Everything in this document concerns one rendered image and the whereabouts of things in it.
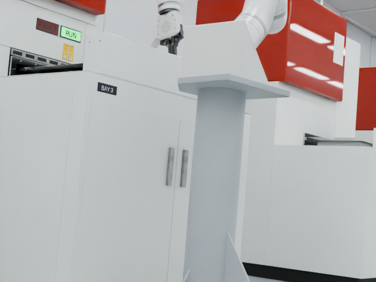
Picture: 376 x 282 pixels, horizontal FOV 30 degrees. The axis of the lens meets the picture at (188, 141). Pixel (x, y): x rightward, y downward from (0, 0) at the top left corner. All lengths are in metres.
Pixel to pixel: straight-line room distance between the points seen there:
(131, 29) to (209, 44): 3.33
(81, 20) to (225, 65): 1.08
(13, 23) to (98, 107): 0.73
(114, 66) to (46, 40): 0.69
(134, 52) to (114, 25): 3.02
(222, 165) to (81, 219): 0.47
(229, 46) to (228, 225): 0.56
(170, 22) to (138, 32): 2.98
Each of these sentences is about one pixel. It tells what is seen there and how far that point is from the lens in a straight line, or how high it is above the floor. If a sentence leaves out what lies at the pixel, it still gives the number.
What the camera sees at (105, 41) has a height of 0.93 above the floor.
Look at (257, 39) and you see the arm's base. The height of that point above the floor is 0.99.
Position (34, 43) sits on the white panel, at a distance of 2.95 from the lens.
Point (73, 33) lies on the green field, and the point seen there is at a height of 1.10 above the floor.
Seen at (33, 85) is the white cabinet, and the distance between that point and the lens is 2.46.
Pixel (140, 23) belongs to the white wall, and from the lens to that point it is 5.67.
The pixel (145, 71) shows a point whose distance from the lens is 2.46.
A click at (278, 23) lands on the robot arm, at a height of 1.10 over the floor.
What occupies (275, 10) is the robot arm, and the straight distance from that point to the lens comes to 2.50.
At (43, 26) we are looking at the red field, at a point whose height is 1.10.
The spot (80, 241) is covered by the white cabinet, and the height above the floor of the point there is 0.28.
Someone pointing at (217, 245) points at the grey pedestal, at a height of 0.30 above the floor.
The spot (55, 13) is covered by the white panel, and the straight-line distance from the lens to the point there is 3.04.
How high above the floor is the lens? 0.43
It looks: 5 degrees up
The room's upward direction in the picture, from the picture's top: 5 degrees clockwise
